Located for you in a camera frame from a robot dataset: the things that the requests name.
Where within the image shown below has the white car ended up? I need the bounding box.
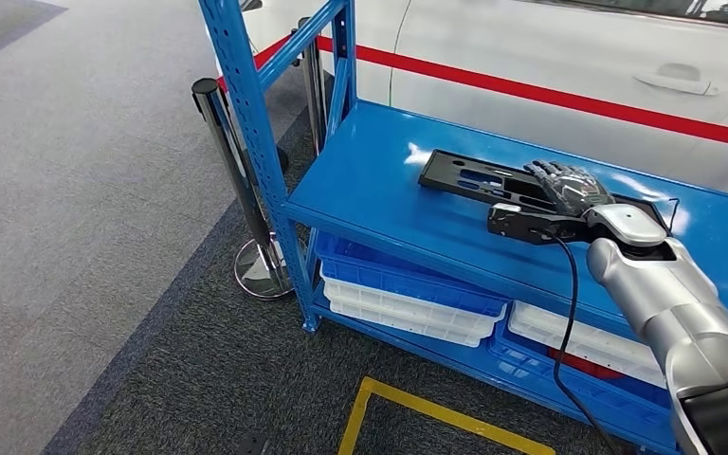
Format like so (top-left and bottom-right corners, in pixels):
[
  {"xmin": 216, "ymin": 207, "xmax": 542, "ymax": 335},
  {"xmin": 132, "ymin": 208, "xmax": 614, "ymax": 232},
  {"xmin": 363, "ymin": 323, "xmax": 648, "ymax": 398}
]
[{"xmin": 212, "ymin": 0, "xmax": 728, "ymax": 204}]

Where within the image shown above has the red barrier belt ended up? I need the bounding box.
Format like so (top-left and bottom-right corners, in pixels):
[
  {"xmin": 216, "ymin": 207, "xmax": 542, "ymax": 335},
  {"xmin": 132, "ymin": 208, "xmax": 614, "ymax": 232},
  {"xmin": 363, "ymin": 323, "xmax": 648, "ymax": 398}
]
[
  {"xmin": 317, "ymin": 35, "xmax": 728, "ymax": 154},
  {"xmin": 216, "ymin": 34, "xmax": 293, "ymax": 92}
]

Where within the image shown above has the black plastic car part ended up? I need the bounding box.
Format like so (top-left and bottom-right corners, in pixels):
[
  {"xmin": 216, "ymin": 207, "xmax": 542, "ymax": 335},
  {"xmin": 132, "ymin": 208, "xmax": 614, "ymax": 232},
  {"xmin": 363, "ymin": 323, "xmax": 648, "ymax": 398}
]
[{"xmin": 417, "ymin": 148, "xmax": 673, "ymax": 230}]

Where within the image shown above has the chrome stanchion post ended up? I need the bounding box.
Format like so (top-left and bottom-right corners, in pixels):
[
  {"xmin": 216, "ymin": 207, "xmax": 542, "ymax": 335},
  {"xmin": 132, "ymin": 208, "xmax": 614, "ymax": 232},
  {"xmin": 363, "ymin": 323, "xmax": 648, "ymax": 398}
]
[
  {"xmin": 191, "ymin": 78, "xmax": 296, "ymax": 300},
  {"xmin": 295, "ymin": 16, "xmax": 331, "ymax": 158}
]

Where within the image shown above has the red plastic tray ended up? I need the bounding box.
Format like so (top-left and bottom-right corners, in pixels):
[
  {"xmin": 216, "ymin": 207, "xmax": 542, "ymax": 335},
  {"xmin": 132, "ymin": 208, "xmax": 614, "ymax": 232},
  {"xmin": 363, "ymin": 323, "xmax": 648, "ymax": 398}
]
[{"xmin": 547, "ymin": 348, "xmax": 626, "ymax": 381}]

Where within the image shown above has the blue plastic tray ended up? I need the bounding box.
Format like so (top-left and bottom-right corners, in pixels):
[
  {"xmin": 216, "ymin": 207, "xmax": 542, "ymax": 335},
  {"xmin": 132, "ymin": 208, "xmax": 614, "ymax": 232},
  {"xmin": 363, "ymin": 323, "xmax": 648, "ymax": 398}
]
[
  {"xmin": 488, "ymin": 323, "xmax": 676, "ymax": 434},
  {"xmin": 313, "ymin": 232, "xmax": 510, "ymax": 321}
]

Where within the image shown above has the blue metal shelf rack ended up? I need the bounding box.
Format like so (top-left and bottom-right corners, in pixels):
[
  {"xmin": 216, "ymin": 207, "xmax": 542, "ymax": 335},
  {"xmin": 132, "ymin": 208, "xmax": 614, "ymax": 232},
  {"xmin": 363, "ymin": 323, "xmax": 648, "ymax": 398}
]
[{"xmin": 197, "ymin": 0, "xmax": 728, "ymax": 455}]

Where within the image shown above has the thin black wire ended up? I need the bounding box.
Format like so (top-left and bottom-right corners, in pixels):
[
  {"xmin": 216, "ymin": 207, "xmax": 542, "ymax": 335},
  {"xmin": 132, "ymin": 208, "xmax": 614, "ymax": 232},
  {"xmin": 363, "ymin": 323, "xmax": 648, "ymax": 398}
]
[{"xmin": 664, "ymin": 197, "xmax": 682, "ymax": 235}]

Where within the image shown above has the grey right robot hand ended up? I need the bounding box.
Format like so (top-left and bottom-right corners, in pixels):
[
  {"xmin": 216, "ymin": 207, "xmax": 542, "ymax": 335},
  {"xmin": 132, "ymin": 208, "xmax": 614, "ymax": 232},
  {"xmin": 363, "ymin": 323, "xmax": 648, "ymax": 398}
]
[{"xmin": 522, "ymin": 159, "xmax": 616, "ymax": 218}]

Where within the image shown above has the black camera cable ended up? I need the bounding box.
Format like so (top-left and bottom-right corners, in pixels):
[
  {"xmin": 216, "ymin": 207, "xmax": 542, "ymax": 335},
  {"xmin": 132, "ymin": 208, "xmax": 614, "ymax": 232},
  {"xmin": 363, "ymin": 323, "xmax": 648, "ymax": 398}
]
[{"xmin": 551, "ymin": 237, "xmax": 623, "ymax": 455}]

